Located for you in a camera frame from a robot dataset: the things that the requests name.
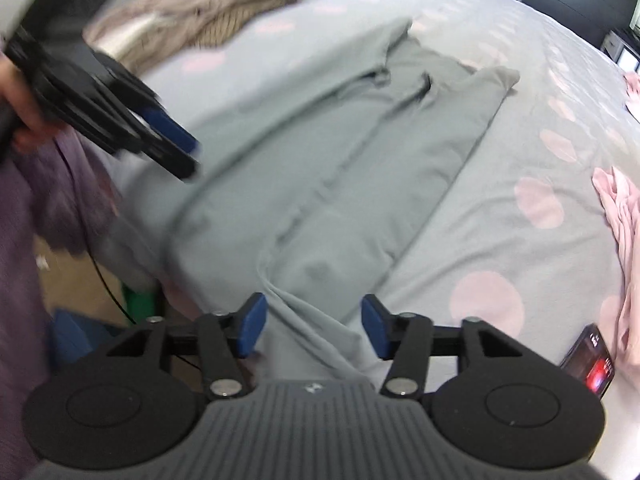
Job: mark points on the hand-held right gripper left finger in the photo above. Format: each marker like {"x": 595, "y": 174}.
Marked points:
{"x": 252, "y": 325}

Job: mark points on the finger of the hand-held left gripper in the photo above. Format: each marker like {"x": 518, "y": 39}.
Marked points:
{"x": 165, "y": 160}
{"x": 170, "y": 130}

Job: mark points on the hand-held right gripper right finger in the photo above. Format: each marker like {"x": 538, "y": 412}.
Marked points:
{"x": 375, "y": 327}

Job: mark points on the grey garment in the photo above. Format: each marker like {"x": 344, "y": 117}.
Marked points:
{"x": 325, "y": 160}

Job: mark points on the person's left hand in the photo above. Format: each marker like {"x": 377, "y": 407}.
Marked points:
{"x": 27, "y": 115}

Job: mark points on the beige garment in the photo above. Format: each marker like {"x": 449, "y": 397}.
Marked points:
{"x": 165, "y": 10}

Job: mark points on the brown striped garment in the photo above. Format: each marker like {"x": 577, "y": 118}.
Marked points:
{"x": 235, "y": 22}

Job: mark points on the polka-dot bed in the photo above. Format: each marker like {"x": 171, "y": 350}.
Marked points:
{"x": 500, "y": 260}

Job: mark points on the purple fuzzy robe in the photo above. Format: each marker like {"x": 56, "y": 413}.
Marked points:
{"x": 20, "y": 260}

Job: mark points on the black smartphone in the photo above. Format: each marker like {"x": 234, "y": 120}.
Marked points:
{"x": 592, "y": 365}

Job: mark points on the folded pink garment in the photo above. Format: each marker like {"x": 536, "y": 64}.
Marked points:
{"x": 625, "y": 235}

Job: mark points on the light pink pillow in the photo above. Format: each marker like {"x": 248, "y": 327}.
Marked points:
{"x": 634, "y": 95}

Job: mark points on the white nightstand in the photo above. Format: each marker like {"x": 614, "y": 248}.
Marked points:
{"x": 622, "y": 50}

